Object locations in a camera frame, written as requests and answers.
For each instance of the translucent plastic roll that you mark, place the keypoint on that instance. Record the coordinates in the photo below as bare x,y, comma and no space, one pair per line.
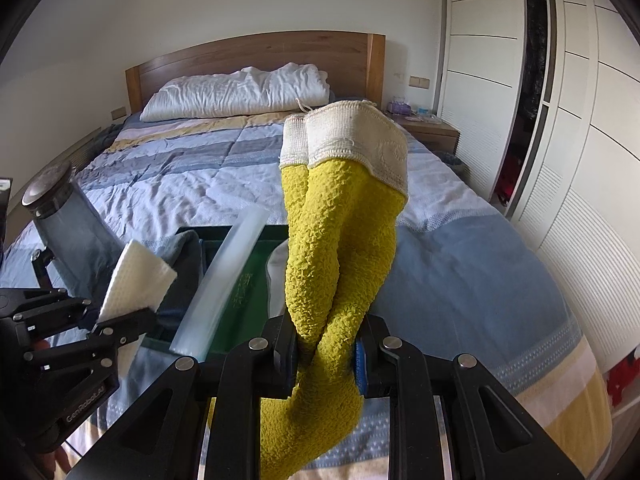
220,285

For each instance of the beige radiator cover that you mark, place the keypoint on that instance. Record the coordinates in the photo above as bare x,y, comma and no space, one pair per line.
70,152

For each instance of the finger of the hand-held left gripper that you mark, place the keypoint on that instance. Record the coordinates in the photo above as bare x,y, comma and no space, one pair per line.
110,332
50,307

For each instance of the green tray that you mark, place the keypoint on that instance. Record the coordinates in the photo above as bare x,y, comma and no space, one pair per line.
255,285

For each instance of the white sock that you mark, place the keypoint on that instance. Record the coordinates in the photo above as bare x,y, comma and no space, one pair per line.
275,280

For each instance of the grey jar with brown lid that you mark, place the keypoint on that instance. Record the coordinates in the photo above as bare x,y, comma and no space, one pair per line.
75,220

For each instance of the white cloth pad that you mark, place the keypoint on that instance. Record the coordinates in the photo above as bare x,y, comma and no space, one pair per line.
130,280

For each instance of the beige wall socket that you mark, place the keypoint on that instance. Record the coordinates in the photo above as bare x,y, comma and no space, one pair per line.
419,81
119,112

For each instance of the white wardrobe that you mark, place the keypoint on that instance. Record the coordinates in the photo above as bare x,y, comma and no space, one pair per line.
575,135

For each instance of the dark clothes pile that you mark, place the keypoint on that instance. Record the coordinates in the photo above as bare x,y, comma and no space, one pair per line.
109,136

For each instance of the wooden bed headboard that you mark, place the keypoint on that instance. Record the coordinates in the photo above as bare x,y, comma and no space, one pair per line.
250,55

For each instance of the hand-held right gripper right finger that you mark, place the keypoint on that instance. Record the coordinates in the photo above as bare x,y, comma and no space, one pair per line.
372,355

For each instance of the striped bedspread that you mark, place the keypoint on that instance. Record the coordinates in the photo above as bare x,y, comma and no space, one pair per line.
475,260

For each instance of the grey cloth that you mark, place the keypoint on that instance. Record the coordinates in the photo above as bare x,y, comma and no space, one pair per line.
182,260

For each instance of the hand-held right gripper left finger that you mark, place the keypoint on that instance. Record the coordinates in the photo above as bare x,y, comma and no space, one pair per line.
280,347

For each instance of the yellow socks with white cuffs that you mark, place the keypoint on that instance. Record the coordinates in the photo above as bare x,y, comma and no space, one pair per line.
340,240

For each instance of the white pillow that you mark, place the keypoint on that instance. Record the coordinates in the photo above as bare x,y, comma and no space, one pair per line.
225,92

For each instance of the person's left hand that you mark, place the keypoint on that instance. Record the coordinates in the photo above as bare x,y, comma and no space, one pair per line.
49,464

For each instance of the red object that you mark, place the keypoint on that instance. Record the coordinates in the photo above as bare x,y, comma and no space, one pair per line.
622,377

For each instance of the purple item on nightstand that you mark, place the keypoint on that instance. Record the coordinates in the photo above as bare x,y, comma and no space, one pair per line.
400,105

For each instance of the wooden nightstand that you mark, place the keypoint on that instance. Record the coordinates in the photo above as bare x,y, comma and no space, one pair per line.
430,135

